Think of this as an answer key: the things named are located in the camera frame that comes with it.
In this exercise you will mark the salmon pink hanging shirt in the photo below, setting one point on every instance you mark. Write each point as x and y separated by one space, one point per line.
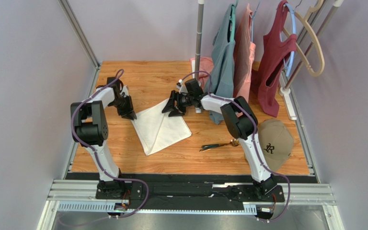
244 54

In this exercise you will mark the dark red tank top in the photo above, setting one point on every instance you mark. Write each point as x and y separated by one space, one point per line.
276 54

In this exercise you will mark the teal hanger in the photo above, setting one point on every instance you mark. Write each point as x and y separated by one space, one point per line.
233 21

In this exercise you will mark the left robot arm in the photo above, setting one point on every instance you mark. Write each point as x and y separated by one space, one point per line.
89 127

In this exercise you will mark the tan baseball cap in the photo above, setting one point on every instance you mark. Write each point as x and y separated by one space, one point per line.
276 142

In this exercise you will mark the metal clothes rack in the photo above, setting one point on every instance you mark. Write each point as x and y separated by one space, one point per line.
286 81

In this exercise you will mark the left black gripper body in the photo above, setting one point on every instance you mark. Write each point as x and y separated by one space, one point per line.
124 105

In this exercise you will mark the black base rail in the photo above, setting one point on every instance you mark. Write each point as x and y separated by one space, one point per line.
194 192

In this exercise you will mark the aluminium frame post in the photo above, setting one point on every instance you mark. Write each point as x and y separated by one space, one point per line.
66 6

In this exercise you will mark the gold utensil dark handle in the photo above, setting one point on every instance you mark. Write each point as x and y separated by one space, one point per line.
212 146

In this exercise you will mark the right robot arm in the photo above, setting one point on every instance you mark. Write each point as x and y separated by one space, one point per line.
240 121

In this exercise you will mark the gold fork green handle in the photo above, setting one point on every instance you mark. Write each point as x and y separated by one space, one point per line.
232 142

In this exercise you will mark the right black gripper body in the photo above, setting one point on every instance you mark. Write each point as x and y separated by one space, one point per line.
178 101

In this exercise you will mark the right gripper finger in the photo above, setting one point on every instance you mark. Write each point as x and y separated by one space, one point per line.
179 111
172 102

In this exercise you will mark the grey-blue hanging shirt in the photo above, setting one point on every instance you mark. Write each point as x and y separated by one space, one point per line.
221 81

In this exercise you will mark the white cloth napkin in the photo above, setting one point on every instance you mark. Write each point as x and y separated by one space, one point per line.
157 131

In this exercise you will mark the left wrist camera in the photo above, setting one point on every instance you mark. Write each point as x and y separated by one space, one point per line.
124 91

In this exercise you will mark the pink cloth on table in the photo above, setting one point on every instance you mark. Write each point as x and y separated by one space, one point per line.
206 64

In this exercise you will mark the beige wooden hanger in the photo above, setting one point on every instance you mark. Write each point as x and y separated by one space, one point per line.
313 38

